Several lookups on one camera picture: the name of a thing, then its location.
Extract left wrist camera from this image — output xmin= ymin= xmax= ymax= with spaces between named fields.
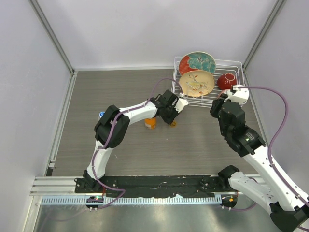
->
xmin=174 ymin=98 xmax=189 ymax=113

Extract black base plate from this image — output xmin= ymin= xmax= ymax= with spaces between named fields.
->
xmin=74 ymin=174 xmax=239 ymax=199

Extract pink patterned bowl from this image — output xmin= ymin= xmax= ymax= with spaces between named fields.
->
xmin=217 ymin=89 xmax=230 ymax=98

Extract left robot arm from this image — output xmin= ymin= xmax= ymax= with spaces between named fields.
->
xmin=82 ymin=90 xmax=189 ymax=193

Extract orange juice bottle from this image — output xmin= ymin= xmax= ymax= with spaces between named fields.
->
xmin=144 ymin=117 xmax=157 ymax=130

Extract white wire dish rack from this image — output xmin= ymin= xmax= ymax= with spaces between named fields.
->
xmin=171 ymin=57 xmax=245 ymax=108

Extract white slotted cable duct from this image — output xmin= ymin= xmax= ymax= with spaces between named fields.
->
xmin=41 ymin=194 xmax=222 ymax=205

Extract red bowl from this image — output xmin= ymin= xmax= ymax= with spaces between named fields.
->
xmin=217 ymin=73 xmax=237 ymax=90

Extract cream floral plate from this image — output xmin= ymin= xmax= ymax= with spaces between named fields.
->
xmin=179 ymin=70 xmax=215 ymax=97

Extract clear plastic water bottle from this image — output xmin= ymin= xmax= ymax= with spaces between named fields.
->
xmin=98 ymin=111 xmax=105 ymax=120

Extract orange bottle cap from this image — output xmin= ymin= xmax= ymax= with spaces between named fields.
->
xmin=169 ymin=121 xmax=177 ymax=128

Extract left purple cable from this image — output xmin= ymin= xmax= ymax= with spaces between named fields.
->
xmin=91 ymin=77 xmax=186 ymax=210

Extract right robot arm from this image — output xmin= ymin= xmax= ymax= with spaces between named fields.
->
xmin=210 ymin=93 xmax=309 ymax=232

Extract red and teal plate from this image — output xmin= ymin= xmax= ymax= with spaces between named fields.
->
xmin=178 ymin=51 xmax=216 ymax=75

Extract aluminium frame rail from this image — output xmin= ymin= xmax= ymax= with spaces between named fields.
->
xmin=30 ymin=175 xmax=87 ymax=196

